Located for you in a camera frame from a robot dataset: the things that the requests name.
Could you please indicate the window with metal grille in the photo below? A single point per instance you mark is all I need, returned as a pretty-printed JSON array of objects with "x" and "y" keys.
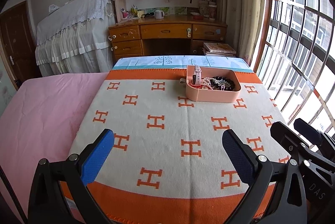
[{"x": 296, "y": 60}]

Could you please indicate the pink smart watch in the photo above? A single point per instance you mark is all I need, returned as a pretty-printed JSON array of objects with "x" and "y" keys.
[{"x": 197, "y": 76}]

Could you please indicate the pink storage box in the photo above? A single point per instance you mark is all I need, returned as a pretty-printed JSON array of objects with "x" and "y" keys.
[{"x": 218, "y": 85}]

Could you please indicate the wooden desk with drawers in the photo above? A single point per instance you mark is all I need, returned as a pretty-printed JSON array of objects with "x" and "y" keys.
[{"x": 172, "y": 35}]

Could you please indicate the white lace covered piano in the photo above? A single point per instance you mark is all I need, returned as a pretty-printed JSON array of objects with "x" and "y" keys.
[{"x": 74, "y": 38}]

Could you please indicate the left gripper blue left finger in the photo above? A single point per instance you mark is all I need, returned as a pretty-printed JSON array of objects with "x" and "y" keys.
[{"x": 94, "y": 155}]

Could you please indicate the blue tree print sheet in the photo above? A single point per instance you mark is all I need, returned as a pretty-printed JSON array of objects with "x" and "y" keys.
[{"x": 181, "y": 62}]

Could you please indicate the stack of magazines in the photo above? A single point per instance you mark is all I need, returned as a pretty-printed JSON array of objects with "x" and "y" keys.
[{"x": 218, "y": 49}]

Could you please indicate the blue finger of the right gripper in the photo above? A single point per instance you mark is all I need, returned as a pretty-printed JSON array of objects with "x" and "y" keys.
[
  {"x": 311, "y": 134},
  {"x": 285, "y": 137}
]

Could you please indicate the brown wooden door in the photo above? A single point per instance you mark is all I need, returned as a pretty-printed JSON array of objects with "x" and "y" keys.
[{"x": 18, "y": 43}]

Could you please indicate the orange H pattern blanket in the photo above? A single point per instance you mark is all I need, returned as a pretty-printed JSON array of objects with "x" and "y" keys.
[{"x": 168, "y": 164}]

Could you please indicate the pink bed sheet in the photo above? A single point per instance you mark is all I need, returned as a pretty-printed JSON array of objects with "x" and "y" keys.
[{"x": 41, "y": 121}]

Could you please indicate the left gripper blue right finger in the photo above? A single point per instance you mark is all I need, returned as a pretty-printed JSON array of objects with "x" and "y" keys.
[{"x": 238, "y": 155}]

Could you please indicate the white mug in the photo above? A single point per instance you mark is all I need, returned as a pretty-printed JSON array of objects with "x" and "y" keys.
[{"x": 159, "y": 14}]

